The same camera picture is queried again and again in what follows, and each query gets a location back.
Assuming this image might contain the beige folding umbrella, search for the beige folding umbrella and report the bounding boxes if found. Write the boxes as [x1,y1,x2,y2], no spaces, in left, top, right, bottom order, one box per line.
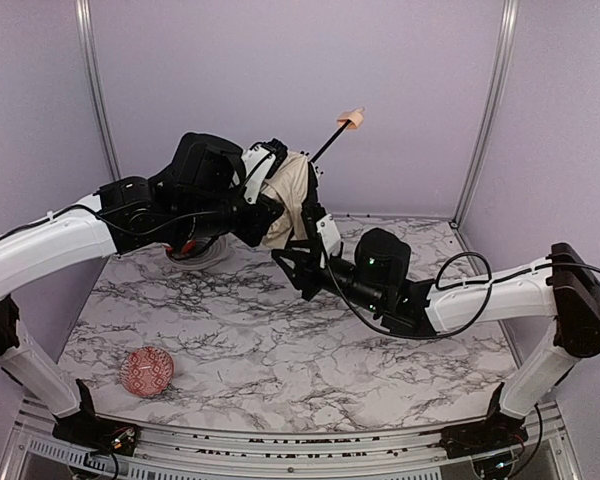
[260,107,365,249]

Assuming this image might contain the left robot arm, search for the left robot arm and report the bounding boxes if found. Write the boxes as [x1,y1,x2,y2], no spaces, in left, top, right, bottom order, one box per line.
[0,133,288,435]

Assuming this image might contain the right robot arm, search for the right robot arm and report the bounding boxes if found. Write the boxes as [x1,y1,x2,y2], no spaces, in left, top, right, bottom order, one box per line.
[272,228,600,427]

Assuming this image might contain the grey ringed silicone mat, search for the grey ringed silicone mat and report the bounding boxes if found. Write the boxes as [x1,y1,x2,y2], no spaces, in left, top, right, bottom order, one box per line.
[167,236,232,271]

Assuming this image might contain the orange white bowl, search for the orange white bowl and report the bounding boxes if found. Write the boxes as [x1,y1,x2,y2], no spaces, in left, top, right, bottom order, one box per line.
[165,240,198,260]

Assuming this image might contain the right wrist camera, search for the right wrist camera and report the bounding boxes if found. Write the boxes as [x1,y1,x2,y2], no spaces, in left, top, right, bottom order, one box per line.
[301,199,342,256]

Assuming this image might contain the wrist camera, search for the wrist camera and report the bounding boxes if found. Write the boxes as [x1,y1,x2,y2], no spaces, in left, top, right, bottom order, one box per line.
[233,139,288,205]
[301,199,342,256]

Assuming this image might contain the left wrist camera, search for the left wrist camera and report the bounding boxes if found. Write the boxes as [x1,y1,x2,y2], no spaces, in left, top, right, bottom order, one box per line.
[233,139,288,205]

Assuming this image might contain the front aluminium rail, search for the front aluminium rail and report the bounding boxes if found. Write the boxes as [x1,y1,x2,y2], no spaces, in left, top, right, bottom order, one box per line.
[9,394,581,480]

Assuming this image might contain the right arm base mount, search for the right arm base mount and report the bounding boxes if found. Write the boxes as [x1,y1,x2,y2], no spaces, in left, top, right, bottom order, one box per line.
[439,423,529,459]

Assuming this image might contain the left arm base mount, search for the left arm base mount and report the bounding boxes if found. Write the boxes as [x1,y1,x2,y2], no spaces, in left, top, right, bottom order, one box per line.
[52,417,140,456]

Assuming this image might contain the left aluminium frame post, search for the left aluminium frame post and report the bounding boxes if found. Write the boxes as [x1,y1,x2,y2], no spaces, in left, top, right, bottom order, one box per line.
[75,0,122,181]

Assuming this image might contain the aluminium frame post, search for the aluminium frame post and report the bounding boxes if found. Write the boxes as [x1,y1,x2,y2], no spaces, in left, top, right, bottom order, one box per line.
[75,0,122,181]
[452,0,520,229]

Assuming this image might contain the right aluminium frame post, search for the right aluminium frame post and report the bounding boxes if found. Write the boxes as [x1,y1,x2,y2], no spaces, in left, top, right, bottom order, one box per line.
[452,0,520,229]

